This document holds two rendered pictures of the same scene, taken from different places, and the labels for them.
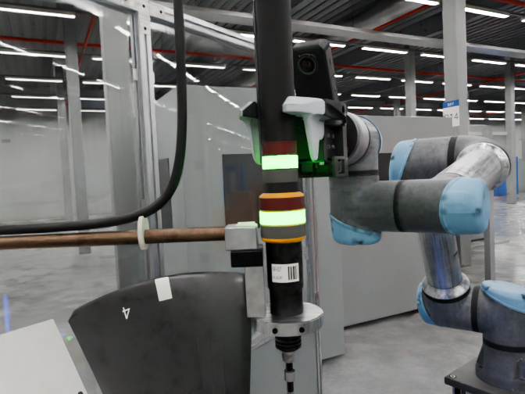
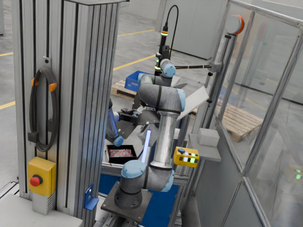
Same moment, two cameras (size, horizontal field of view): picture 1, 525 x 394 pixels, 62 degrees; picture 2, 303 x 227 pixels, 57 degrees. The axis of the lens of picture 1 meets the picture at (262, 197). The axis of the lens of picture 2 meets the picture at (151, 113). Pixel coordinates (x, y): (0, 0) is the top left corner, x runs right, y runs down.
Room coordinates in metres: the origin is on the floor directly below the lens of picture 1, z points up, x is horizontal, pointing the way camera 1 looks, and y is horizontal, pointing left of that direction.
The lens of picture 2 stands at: (1.95, -1.31, 2.13)
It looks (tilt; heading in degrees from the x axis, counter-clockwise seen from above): 26 degrees down; 139
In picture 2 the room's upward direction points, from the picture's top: 11 degrees clockwise
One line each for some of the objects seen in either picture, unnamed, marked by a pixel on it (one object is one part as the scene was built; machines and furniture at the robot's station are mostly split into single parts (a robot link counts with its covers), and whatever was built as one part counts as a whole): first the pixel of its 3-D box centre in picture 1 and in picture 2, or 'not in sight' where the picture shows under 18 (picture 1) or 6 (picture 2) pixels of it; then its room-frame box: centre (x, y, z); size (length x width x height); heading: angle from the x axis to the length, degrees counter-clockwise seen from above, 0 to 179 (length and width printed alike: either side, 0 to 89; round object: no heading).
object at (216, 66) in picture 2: not in sight; (215, 66); (0.43, 0.61, 1.52); 0.10 x 0.07 x 0.09; 89
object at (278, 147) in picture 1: (279, 148); not in sight; (0.42, -0.02, 1.60); 0.03 x 0.03 x 0.01
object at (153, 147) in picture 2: not in sight; (147, 172); (0.37, 0.15, 0.46); 0.09 x 0.05 x 0.91; 144
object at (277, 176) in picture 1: (280, 176); not in sight; (0.42, -0.02, 1.57); 0.03 x 0.03 x 0.01
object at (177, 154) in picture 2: not in sight; (185, 157); (0.88, 0.01, 1.02); 0.16 x 0.10 x 0.11; 54
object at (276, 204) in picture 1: (281, 202); not in sight; (0.42, -0.02, 1.54); 0.04 x 0.04 x 0.01
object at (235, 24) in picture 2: not in sight; (234, 24); (0.44, 0.70, 1.88); 0.16 x 0.07 x 0.16; 179
